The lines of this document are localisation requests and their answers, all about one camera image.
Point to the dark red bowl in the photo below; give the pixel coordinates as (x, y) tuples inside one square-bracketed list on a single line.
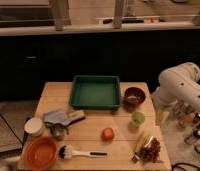
[(134, 96)]

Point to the orange plastic bowl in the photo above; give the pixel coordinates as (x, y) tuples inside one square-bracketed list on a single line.
[(41, 153)]

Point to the bunch of red grapes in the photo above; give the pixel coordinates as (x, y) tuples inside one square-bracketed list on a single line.
[(151, 152)]

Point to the white dish brush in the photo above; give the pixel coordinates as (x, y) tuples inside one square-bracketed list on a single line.
[(68, 152)]

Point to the green plastic cup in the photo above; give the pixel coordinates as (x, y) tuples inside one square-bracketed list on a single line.
[(137, 119)]

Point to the wooden handled scrub brush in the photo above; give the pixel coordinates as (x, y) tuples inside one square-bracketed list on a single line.
[(76, 116)]

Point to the green plastic tray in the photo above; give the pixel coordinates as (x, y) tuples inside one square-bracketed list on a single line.
[(95, 92)]

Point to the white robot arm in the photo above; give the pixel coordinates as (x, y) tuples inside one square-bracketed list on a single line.
[(179, 83)]

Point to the red apple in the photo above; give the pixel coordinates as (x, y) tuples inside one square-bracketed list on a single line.
[(107, 134)]

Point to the small metal cup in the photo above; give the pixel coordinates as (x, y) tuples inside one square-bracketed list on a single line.
[(58, 131)]

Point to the white paper cup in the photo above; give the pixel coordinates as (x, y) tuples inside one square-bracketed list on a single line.
[(34, 126)]

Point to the blue grey cloth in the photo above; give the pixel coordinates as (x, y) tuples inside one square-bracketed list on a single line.
[(57, 116)]

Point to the yellow banana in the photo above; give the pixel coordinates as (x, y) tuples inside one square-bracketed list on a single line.
[(141, 141)]

